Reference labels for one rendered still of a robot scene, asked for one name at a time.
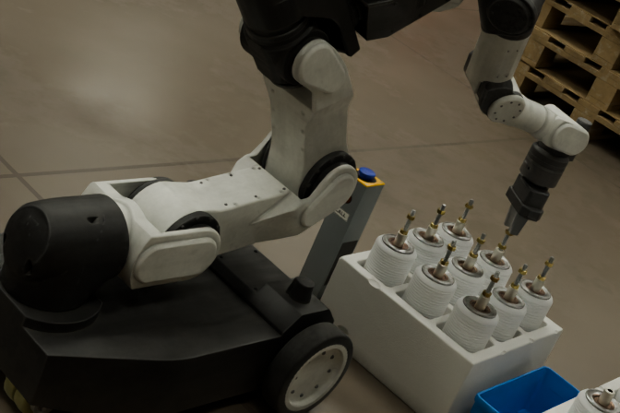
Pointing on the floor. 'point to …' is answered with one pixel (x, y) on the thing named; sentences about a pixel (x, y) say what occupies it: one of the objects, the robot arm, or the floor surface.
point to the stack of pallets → (578, 41)
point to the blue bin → (526, 394)
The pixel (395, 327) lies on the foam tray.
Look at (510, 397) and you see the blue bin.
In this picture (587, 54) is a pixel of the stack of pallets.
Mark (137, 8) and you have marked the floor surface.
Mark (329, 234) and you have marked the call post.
